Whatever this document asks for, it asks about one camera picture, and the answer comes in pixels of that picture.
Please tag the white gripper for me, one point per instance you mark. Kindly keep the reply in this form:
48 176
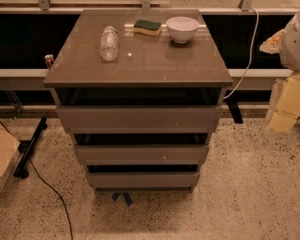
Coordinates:
297 45

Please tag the grey top drawer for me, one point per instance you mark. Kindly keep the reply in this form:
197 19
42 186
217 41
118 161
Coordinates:
127 120

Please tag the grey drawer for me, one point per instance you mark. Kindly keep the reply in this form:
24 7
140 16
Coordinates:
142 180
127 120
93 153

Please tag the grey drawer cabinet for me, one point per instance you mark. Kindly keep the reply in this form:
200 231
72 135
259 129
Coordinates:
148 72

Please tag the grey middle drawer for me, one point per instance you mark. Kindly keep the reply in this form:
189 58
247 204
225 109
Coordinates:
93 153

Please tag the grey bottom drawer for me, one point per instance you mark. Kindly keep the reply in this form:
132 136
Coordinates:
142 180

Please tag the white bowl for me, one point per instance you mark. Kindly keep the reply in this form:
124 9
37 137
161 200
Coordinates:
182 29

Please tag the green yellow sponge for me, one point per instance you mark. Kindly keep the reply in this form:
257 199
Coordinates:
147 27

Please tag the clear plastic bottle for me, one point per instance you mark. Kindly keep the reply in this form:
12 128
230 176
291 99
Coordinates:
109 44

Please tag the red soda can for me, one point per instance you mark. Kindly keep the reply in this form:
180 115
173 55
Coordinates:
49 60

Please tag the black metal leg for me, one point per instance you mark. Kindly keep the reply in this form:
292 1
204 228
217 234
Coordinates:
28 146

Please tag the cardboard box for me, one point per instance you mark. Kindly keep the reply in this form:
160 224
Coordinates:
9 154

